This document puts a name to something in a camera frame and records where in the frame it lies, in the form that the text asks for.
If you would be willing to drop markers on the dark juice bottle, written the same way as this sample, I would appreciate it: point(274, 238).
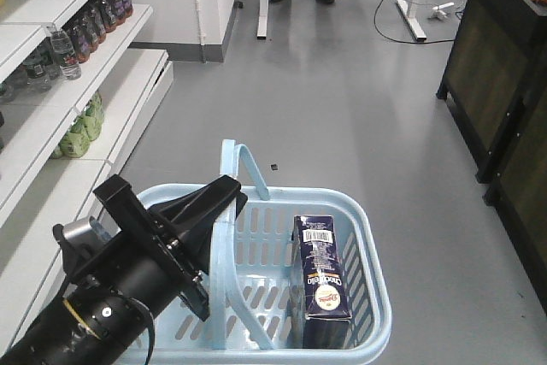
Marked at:
point(123, 10)

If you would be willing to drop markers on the clear water bottle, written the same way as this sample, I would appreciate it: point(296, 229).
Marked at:
point(65, 54)

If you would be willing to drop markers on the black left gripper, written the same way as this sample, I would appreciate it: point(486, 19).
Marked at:
point(171, 231)

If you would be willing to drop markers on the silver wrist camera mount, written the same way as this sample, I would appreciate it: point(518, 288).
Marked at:
point(87, 233)

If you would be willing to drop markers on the green soda bottle row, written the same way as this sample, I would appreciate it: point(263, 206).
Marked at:
point(84, 129)

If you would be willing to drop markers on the dark blue cookie box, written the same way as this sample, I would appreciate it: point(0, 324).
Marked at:
point(320, 311)

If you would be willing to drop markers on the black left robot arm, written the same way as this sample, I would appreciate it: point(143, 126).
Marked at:
point(115, 287)

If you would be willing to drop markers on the wooden black-framed display stand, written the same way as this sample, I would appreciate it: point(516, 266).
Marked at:
point(489, 71)

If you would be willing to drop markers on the white supermarket shelf unit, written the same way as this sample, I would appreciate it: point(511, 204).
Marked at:
point(38, 191)

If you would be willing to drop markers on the white desk leg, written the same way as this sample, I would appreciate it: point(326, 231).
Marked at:
point(261, 32)

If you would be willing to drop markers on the light blue plastic basket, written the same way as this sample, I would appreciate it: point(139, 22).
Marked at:
point(250, 279)

